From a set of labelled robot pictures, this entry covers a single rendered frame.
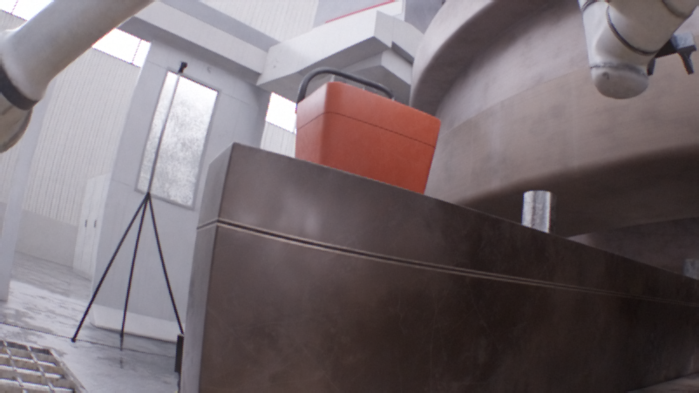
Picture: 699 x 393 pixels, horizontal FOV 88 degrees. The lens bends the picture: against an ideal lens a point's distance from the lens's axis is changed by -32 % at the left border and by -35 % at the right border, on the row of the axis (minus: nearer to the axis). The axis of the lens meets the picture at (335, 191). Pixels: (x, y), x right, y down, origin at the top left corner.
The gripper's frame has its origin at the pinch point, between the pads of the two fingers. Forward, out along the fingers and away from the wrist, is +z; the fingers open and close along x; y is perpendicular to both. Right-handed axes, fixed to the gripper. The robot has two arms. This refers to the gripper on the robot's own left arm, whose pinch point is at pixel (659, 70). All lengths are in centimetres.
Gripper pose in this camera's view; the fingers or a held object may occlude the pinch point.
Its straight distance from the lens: 95.9
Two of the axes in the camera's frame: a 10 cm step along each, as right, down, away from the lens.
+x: -5.7, 1.1, 8.2
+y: 1.5, -9.6, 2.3
